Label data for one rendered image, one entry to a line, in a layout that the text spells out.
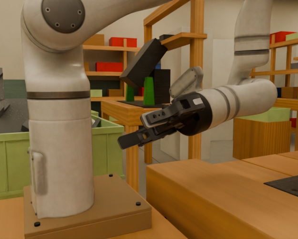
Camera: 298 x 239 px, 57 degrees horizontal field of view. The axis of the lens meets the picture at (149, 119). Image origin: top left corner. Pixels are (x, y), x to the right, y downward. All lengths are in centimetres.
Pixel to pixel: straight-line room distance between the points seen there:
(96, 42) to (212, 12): 352
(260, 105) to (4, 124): 77
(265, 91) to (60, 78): 39
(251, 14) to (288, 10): 953
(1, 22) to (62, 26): 691
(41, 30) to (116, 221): 29
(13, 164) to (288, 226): 61
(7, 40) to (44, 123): 683
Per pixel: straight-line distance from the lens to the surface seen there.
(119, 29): 738
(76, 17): 40
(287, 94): 642
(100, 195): 50
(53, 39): 39
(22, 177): 78
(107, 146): 79
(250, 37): 60
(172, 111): 40
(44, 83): 40
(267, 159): 81
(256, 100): 59
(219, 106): 50
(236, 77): 63
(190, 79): 51
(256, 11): 61
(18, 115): 102
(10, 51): 718
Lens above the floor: 107
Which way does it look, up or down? 7 degrees down
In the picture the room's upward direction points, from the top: straight up
